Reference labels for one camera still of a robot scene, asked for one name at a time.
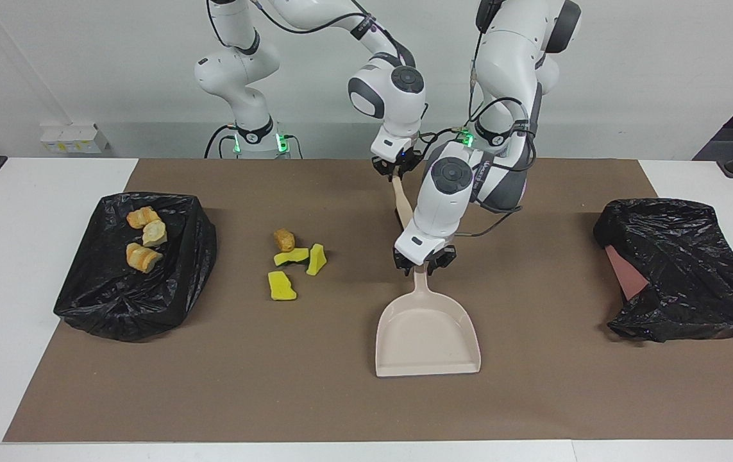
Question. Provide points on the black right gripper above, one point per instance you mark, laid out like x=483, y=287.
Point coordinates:
x=398, y=158

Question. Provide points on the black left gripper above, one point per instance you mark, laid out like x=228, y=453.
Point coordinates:
x=424, y=256

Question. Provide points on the beige hand brush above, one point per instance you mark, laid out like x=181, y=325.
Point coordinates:
x=401, y=202

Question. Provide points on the beige plastic dustpan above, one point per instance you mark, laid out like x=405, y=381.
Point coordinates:
x=427, y=333

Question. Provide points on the yellow green sponge piece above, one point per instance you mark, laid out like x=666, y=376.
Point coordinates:
x=316, y=260

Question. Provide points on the notched yellow sponge piece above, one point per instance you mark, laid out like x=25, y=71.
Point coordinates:
x=290, y=257

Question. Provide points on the brown bread roll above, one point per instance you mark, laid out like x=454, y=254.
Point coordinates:
x=284, y=240

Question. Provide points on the large yellow sponge piece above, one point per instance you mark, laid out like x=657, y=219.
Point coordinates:
x=281, y=287

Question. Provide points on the pale bread piece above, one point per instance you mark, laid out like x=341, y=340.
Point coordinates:
x=154, y=233

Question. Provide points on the striped croissant piece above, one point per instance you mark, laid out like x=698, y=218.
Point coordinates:
x=143, y=258
x=143, y=217

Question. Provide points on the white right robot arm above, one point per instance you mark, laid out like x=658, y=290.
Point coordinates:
x=238, y=70

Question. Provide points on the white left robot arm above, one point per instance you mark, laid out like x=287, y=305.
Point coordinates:
x=443, y=205

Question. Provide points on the black trash bag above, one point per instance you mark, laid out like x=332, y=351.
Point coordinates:
x=116, y=301
x=687, y=269

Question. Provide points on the brown table mat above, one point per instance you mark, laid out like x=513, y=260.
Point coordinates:
x=366, y=398

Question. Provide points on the pink box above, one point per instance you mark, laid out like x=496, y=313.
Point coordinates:
x=626, y=273

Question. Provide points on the white wall socket box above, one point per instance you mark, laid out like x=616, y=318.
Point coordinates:
x=74, y=140

